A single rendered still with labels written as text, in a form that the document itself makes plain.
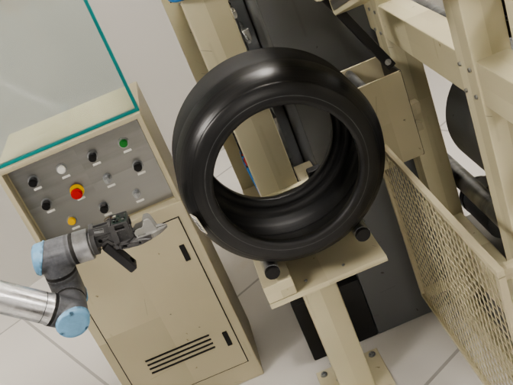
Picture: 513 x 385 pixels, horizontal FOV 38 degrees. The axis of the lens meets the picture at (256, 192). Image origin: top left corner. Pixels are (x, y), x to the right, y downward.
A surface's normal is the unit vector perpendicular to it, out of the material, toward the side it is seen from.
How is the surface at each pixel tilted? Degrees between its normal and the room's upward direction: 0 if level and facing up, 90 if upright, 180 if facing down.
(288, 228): 10
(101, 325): 90
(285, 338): 0
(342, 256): 0
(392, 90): 90
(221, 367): 90
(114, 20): 90
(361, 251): 0
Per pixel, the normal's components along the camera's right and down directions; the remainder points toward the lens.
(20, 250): 0.62, 0.16
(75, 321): 0.38, 0.44
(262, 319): -0.35, -0.83
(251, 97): 0.10, 0.26
